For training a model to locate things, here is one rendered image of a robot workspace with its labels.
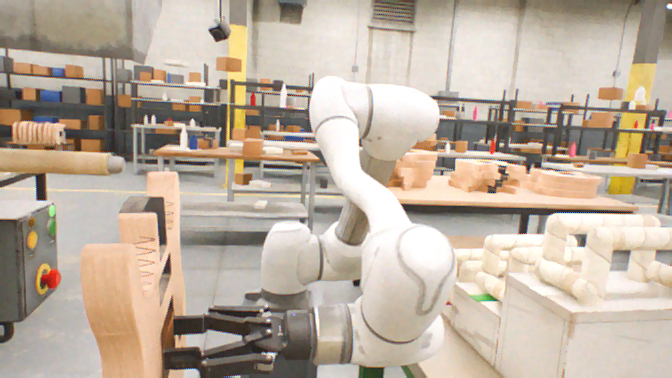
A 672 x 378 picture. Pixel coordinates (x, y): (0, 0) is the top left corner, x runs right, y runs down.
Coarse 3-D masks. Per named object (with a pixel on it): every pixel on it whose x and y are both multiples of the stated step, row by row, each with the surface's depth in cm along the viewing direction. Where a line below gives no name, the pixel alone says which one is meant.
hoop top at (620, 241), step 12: (600, 228) 62; (612, 228) 63; (624, 228) 63; (636, 228) 64; (648, 228) 64; (660, 228) 65; (600, 240) 62; (612, 240) 61; (624, 240) 62; (636, 240) 62; (648, 240) 63; (660, 240) 63
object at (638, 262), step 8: (632, 256) 76; (640, 256) 74; (648, 256) 74; (632, 264) 76; (640, 264) 75; (648, 264) 74; (632, 272) 76; (640, 272) 75; (640, 280) 75; (648, 280) 75
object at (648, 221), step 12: (552, 216) 70; (564, 216) 70; (576, 216) 70; (588, 216) 71; (600, 216) 71; (612, 216) 72; (624, 216) 73; (636, 216) 73; (648, 216) 74; (576, 228) 70; (588, 228) 70
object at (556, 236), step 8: (552, 232) 70; (560, 232) 69; (544, 240) 71; (552, 240) 70; (560, 240) 70; (544, 248) 71; (552, 248) 70; (560, 248) 70; (544, 256) 71; (552, 256) 70; (560, 256) 70; (560, 264) 70; (544, 280) 71
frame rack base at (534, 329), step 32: (512, 288) 73; (608, 288) 71; (640, 288) 72; (512, 320) 73; (544, 320) 66; (576, 320) 61; (608, 320) 62; (640, 320) 64; (512, 352) 73; (544, 352) 66; (576, 352) 62; (608, 352) 63; (640, 352) 65
